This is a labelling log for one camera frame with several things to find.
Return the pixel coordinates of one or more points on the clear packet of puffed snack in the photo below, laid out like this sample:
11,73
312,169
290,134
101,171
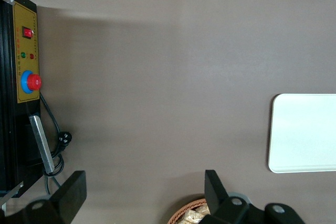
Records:
203,209
193,216

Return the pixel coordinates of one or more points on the silver metal bar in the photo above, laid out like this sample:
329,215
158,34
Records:
42,142

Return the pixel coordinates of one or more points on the cream rectangular tray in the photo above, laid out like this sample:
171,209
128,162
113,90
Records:
304,134

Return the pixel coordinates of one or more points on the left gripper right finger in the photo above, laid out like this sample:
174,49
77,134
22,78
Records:
216,195

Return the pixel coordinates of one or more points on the black control box yellow panel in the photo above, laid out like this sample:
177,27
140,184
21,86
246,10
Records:
26,51

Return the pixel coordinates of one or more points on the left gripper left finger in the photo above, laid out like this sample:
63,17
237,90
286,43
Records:
71,195

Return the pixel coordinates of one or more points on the round wicker basket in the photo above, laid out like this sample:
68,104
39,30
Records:
178,212

